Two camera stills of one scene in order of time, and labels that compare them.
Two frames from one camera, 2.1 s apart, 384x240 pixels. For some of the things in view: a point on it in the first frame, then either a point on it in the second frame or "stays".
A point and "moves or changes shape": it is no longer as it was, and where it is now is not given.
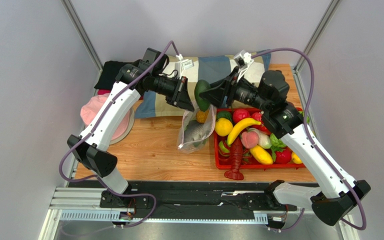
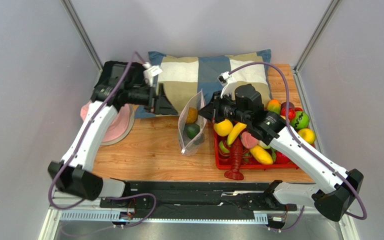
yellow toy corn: x=261 y=155 stays
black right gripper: x=229 y=88 to x=216 y=108
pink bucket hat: x=91 y=107 stays
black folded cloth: x=107 y=78 stays
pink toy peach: x=250 y=138 stays
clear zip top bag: x=196 y=129 moves or changes shape
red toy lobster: x=235 y=173 stays
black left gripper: x=180 y=97 to x=163 y=106
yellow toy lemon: x=223 y=126 stays
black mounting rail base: x=265 y=198 stays
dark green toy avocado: x=201 y=85 to x=192 y=130
